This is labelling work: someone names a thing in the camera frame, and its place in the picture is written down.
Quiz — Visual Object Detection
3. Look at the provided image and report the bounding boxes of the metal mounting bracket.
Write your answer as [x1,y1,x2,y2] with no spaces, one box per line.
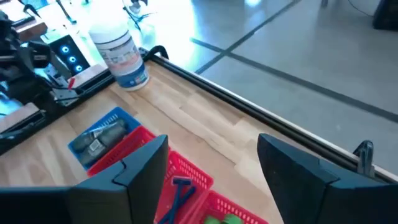
[51,74,80,108]

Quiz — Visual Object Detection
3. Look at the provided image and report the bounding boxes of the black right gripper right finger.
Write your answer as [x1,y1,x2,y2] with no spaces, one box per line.
[256,133,398,224]

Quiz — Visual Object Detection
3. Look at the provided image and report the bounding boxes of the blue plastic basket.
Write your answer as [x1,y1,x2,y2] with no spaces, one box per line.
[67,106,142,171]

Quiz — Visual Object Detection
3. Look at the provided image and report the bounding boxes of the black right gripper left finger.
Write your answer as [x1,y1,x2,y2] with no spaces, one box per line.
[0,134,169,224]

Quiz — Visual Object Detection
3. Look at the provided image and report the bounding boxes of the white wipes canister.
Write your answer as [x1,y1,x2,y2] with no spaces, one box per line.
[88,21,150,92]

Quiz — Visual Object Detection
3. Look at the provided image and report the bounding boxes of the red plastic basket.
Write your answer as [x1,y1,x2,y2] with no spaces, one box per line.
[186,190,270,224]
[86,124,171,177]
[154,151,215,224]

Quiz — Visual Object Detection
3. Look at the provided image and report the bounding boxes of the black equipment case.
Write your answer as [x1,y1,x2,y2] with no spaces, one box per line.
[372,0,398,31]

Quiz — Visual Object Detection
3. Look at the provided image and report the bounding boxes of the wooden desk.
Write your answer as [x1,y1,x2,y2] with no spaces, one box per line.
[0,0,49,43]

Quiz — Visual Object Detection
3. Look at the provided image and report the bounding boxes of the black table clamp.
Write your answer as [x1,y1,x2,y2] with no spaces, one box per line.
[142,45,170,62]
[353,139,376,179]

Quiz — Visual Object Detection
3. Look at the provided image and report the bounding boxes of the computer tower with blue lights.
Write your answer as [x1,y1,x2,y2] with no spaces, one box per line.
[48,34,91,77]

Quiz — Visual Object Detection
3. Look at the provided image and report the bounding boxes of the grey toiletry tube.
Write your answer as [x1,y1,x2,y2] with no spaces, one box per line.
[72,119,127,153]

